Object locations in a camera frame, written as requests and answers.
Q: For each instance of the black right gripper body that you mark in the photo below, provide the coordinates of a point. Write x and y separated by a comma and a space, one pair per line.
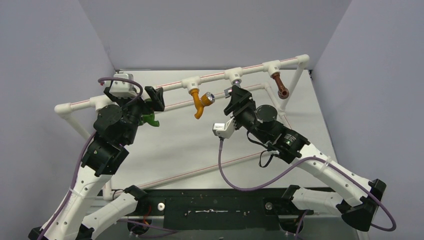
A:
239, 106

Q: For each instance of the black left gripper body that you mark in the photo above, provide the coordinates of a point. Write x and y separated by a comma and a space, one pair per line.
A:
135, 110

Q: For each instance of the chrome metal faucet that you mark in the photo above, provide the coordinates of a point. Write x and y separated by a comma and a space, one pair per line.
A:
228, 91

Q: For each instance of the white pvc pipe frame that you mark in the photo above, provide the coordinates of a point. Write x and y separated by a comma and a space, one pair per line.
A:
183, 152

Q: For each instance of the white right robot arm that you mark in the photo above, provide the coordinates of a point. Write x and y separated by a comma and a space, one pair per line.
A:
354, 198

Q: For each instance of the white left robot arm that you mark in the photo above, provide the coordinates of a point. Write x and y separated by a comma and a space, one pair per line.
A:
105, 150

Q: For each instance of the green plastic faucet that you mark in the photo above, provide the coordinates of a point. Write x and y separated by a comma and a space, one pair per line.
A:
149, 119

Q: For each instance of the orange plastic faucet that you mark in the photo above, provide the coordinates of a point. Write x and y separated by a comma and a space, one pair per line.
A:
200, 102

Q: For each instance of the brown plastic faucet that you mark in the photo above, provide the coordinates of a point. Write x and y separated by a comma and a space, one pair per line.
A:
283, 92

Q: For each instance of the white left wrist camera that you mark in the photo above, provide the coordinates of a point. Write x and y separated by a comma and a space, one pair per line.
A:
119, 89

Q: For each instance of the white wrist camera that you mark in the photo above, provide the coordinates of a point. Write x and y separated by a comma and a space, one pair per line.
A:
224, 130
119, 89

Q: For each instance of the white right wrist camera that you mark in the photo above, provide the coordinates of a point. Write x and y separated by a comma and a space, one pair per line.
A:
224, 130

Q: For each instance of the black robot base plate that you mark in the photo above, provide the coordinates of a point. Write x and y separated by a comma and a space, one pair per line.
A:
216, 209

